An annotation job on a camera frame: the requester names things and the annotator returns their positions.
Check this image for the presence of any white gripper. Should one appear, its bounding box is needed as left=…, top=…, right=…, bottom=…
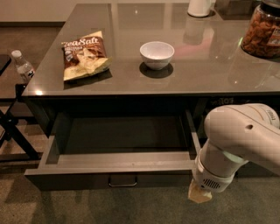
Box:
left=188, top=155, right=235, bottom=204

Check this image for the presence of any dark grey top drawer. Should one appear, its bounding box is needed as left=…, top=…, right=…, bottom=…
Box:
left=24, top=111, right=200, bottom=191

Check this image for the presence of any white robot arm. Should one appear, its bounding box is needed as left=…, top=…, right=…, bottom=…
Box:
left=188, top=103, right=280, bottom=203

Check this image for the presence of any snack packet in drawer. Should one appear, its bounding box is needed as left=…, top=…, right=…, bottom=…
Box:
left=209, top=97, right=235, bottom=107

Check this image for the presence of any dark grey drawer cabinet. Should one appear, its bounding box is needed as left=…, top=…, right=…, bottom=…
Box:
left=24, top=3, right=279, bottom=191

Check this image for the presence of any white ceramic bowl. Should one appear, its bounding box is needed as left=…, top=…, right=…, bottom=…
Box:
left=139, top=41, right=175, bottom=70

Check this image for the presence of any clear jar of nuts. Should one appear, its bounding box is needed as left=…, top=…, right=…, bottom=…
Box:
left=241, top=0, right=280, bottom=59

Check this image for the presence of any sea salt chips bag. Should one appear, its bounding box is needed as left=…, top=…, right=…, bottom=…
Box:
left=61, top=31, right=112, bottom=81

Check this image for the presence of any white cup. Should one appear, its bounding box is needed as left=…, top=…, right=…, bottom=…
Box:
left=187, top=0, right=212, bottom=18

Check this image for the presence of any clear plastic water bottle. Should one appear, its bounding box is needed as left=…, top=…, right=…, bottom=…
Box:
left=11, top=50, right=35, bottom=84

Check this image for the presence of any black folding side table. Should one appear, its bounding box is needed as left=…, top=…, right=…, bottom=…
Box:
left=0, top=53, right=42, bottom=162

